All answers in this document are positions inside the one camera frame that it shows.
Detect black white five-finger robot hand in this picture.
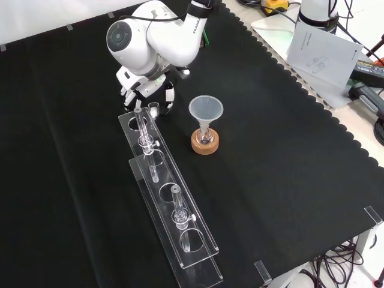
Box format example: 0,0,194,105
115,65,177,117

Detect translucent plastic funnel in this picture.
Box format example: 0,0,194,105
188,95,224,136

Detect clear acrylic funnel stand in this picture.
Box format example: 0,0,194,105
118,106,224,284

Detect small round-bottom glass flask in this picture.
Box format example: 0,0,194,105
196,125,215,146

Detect yellow stop button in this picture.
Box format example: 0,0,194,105
260,0,290,16

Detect black bench cloth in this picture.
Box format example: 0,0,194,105
0,0,384,288

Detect white printed manual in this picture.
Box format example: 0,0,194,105
286,22,364,90

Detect clear acrylic cloth clip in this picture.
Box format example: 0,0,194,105
253,260,273,284
363,205,384,230

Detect black green handheld tool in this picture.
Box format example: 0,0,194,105
347,78,384,119

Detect black box with yellow label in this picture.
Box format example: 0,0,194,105
351,58,384,88

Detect black red tripod leg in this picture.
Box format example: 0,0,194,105
365,32,384,65

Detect grey bench leg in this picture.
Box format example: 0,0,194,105
356,227,378,258

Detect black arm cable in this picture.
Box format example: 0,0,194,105
119,12,188,24

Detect cork ring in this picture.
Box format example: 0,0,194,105
190,128,220,156

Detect grey metal base plate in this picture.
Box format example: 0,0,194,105
250,13,361,110

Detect black base cables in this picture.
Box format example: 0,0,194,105
328,0,384,62

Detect black floor cable bundle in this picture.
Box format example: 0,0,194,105
310,236,384,288

